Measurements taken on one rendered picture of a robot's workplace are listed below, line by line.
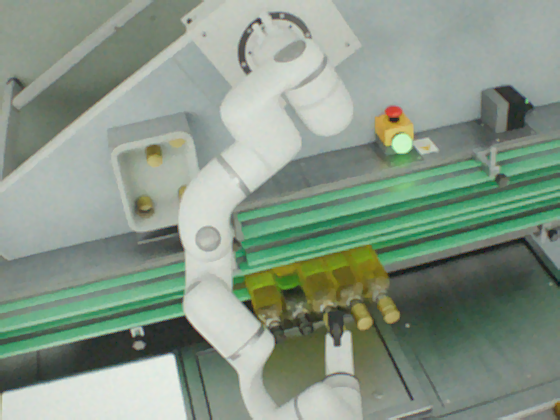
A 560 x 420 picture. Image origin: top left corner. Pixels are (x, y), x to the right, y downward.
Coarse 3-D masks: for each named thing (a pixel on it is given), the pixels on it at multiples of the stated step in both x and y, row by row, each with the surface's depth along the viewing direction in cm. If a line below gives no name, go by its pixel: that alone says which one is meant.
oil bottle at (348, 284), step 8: (328, 256) 163; (336, 256) 163; (344, 256) 163; (328, 264) 161; (336, 264) 161; (344, 264) 161; (352, 264) 161; (328, 272) 161; (336, 272) 159; (344, 272) 159; (352, 272) 158; (336, 280) 157; (344, 280) 156; (352, 280) 156; (360, 280) 156; (336, 288) 156; (344, 288) 155; (352, 288) 155; (360, 288) 155; (344, 296) 154; (352, 296) 154; (360, 296) 155; (344, 304) 155
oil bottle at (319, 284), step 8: (296, 264) 163; (304, 264) 162; (312, 264) 161; (320, 264) 161; (304, 272) 160; (312, 272) 159; (320, 272) 159; (304, 280) 158; (312, 280) 157; (320, 280) 157; (328, 280) 157; (312, 288) 155; (320, 288) 155; (328, 288) 155; (312, 296) 154; (320, 296) 154; (328, 296) 154; (336, 296) 154; (312, 304) 155; (320, 304) 153; (336, 304) 155; (320, 312) 155
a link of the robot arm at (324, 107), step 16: (320, 80) 119; (336, 80) 121; (288, 96) 121; (304, 96) 120; (320, 96) 120; (336, 96) 121; (304, 112) 122; (320, 112) 122; (336, 112) 122; (352, 112) 126; (320, 128) 124; (336, 128) 124
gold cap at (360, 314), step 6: (354, 306) 152; (360, 306) 151; (366, 306) 152; (354, 312) 151; (360, 312) 150; (366, 312) 150; (354, 318) 151; (360, 318) 149; (366, 318) 149; (372, 318) 150; (360, 324) 149; (366, 324) 150
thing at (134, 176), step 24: (144, 144) 150; (168, 144) 160; (192, 144) 153; (120, 168) 154; (144, 168) 162; (168, 168) 163; (192, 168) 158; (120, 192) 155; (144, 192) 165; (168, 192) 167; (168, 216) 164
